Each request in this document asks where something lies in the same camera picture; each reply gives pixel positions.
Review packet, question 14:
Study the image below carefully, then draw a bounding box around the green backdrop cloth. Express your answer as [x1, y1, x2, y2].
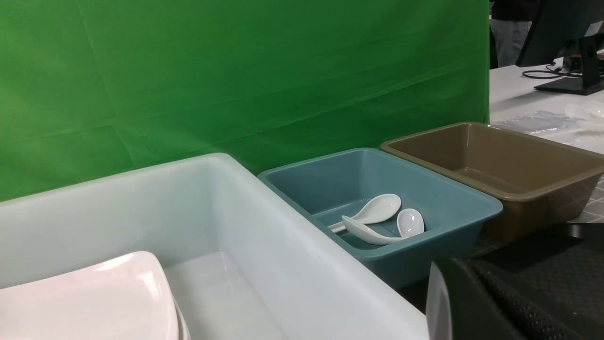
[0, 0, 489, 201]

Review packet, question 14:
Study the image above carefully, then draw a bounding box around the white ceramic spoon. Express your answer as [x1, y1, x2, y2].
[350, 194, 402, 225]

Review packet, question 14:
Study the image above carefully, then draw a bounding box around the white square plate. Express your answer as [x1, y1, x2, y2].
[174, 300, 192, 340]
[0, 251, 179, 340]

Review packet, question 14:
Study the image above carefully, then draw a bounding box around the white side table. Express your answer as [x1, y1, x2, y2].
[489, 65, 604, 153]

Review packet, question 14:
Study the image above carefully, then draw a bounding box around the bottom white square plate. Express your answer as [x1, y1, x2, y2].
[174, 300, 192, 340]

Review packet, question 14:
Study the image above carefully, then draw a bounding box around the white spoon in teal bin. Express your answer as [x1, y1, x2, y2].
[342, 215, 406, 246]

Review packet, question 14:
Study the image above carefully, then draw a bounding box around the black serving tray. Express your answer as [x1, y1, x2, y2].
[434, 222, 604, 340]

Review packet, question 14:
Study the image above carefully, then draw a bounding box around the brown plastic bin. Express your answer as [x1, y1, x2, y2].
[380, 122, 604, 243]

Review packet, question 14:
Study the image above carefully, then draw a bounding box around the large translucent white bin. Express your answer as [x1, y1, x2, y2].
[0, 153, 428, 340]

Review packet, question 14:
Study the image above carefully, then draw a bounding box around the black monitor on stand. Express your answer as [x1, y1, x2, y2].
[516, 0, 604, 95]

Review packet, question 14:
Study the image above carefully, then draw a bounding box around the clear plastic bag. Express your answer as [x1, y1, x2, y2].
[489, 110, 576, 135]

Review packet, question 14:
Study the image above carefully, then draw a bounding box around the person in background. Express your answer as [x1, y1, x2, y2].
[490, 0, 541, 68]

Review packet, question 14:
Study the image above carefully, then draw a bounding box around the top white square plate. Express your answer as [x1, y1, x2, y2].
[0, 251, 179, 340]

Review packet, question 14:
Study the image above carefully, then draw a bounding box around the large white rice plate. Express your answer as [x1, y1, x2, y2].
[425, 262, 453, 340]

